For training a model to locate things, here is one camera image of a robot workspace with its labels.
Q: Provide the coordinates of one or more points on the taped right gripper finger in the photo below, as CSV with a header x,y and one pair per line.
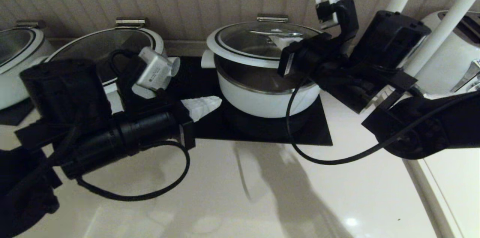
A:
x,y
288,38
292,44

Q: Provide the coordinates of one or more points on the dull metal hinge bracket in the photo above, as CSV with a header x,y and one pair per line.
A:
x,y
30,24

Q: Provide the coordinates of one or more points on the large pot metal hinge bracket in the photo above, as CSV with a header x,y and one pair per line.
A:
x,y
131,22

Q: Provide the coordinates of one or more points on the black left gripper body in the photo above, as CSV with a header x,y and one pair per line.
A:
x,y
176,125

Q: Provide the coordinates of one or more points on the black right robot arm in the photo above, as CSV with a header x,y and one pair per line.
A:
x,y
393,39

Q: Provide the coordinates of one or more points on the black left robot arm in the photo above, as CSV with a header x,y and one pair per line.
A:
x,y
63,92

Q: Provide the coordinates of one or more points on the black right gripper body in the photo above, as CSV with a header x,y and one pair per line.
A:
x,y
311,58

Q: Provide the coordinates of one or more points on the glass lid with white rim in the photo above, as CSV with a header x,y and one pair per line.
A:
x,y
240,45

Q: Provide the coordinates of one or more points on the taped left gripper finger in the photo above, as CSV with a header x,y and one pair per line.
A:
x,y
202,103
206,112

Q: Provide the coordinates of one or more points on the small white pot steel rim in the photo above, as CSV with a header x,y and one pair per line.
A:
x,y
262,99

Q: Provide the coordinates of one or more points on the narrow black induction cooktop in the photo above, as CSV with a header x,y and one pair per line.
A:
x,y
15,116

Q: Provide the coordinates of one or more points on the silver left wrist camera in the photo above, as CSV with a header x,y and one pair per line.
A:
x,y
155,73

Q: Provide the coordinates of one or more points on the white pot cut by frame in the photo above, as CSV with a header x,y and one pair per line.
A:
x,y
13,88

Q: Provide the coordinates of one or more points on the wide black induction cooktop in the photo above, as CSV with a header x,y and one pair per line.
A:
x,y
217,129

